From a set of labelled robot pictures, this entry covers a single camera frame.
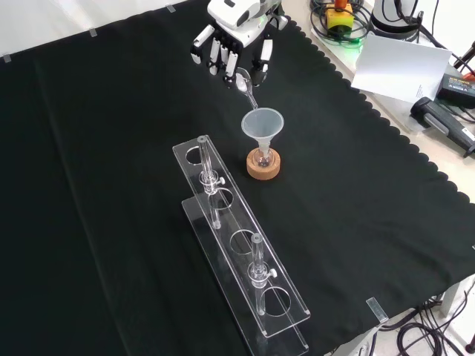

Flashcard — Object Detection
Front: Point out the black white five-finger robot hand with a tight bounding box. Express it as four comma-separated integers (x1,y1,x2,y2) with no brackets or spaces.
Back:
190,0,289,90

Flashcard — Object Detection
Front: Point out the translucent plastic funnel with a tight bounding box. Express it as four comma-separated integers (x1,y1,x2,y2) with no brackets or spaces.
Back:
241,107,285,156

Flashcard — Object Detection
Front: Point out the small glass round-bottom flask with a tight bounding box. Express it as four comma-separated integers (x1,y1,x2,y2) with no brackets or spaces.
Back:
254,146,275,168

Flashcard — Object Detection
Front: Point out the clear acrylic funnel stand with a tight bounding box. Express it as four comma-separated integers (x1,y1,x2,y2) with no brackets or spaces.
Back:
171,134,311,352

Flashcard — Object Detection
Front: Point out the yellow stop button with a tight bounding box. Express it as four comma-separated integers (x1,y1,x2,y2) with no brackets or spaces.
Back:
325,0,356,36

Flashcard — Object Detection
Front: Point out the pale board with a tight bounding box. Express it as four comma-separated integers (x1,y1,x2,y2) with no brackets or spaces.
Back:
350,31,453,105

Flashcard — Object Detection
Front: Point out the black bench cloth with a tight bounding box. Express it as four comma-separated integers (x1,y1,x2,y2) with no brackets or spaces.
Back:
0,0,475,356

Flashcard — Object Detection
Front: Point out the black handheld device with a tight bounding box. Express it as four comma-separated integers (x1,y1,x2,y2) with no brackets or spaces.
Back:
410,96,475,159

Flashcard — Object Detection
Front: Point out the black power adapter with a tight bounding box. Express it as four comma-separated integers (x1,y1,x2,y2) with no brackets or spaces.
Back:
435,72,475,109

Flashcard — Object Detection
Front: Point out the clear tape strip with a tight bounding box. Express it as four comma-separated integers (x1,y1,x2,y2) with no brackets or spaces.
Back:
365,297,390,323

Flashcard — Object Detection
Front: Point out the brown cork ring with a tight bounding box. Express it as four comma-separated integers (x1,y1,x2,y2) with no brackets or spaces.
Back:
246,147,282,181

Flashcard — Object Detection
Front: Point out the black cable bundle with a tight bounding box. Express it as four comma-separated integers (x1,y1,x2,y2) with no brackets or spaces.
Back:
378,289,475,356

